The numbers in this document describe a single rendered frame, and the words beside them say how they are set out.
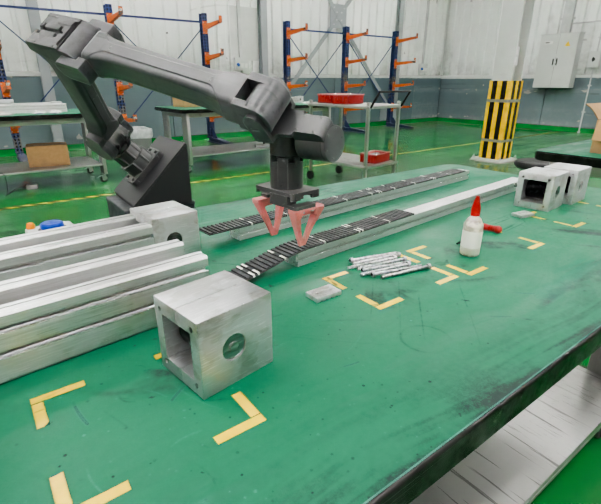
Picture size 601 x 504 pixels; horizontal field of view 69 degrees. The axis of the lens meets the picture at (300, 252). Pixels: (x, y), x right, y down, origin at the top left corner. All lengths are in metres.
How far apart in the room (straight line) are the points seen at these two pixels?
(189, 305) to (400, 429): 0.25
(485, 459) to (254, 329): 0.89
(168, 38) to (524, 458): 8.43
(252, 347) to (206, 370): 0.06
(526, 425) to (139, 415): 1.13
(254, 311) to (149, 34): 8.45
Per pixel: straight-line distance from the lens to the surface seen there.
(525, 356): 0.63
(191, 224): 0.84
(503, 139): 6.97
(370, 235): 0.95
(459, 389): 0.54
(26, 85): 8.32
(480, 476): 1.25
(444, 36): 13.91
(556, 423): 1.47
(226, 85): 0.72
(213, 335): 0.47
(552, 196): 1.32
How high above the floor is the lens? 1.10
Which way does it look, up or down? 22 degrees down
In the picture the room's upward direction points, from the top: straight up
